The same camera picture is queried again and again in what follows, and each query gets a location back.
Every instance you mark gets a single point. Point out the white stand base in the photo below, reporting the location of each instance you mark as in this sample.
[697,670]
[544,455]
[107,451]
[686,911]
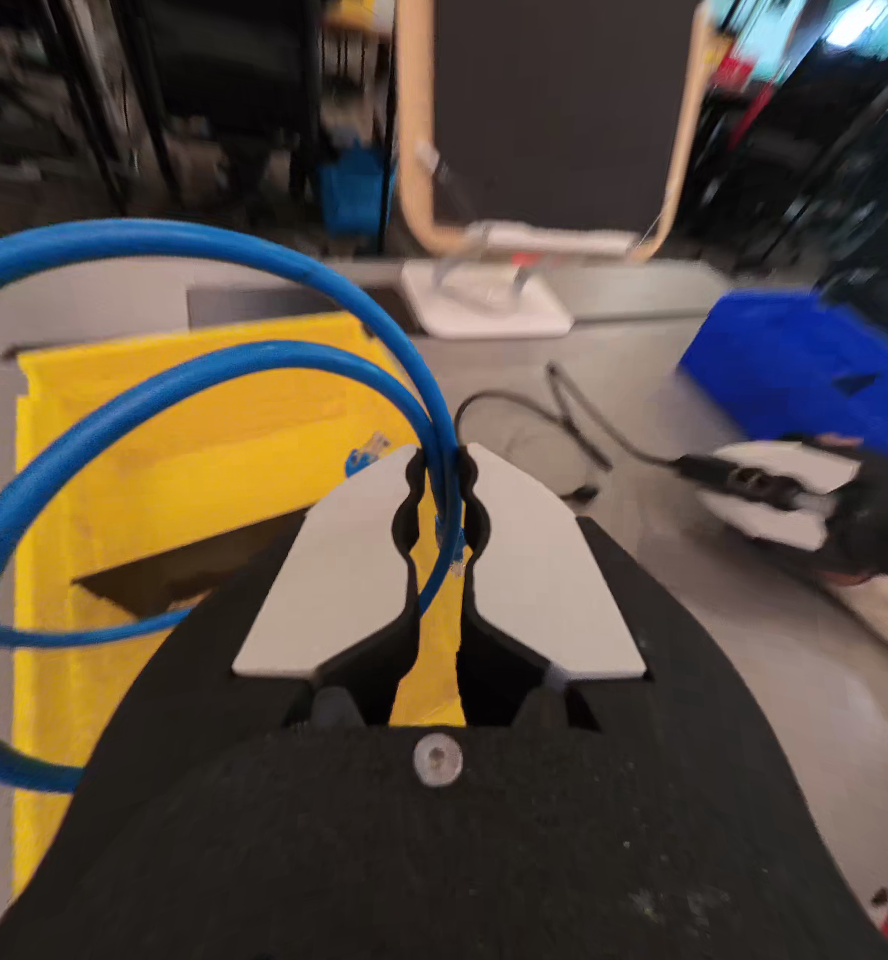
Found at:
[489,315]

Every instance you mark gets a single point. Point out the grey table board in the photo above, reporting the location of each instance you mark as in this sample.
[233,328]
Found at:
[564,112]

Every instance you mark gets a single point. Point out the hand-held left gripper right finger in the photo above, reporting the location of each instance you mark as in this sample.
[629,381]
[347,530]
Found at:
[549,585]

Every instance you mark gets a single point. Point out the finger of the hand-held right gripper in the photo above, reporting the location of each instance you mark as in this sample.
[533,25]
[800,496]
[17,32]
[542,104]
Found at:
[773,521]
[803,461]

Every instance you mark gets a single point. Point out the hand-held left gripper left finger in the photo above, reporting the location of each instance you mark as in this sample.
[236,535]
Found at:
[339,592]

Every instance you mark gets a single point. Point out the blue container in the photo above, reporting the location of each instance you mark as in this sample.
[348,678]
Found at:
[350,187]

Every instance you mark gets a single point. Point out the yellow plastic bin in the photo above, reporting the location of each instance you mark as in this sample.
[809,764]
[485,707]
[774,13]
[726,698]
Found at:
[226,450]

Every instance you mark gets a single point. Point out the blue plastic bin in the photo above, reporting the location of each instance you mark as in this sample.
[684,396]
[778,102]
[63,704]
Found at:
[773,360]

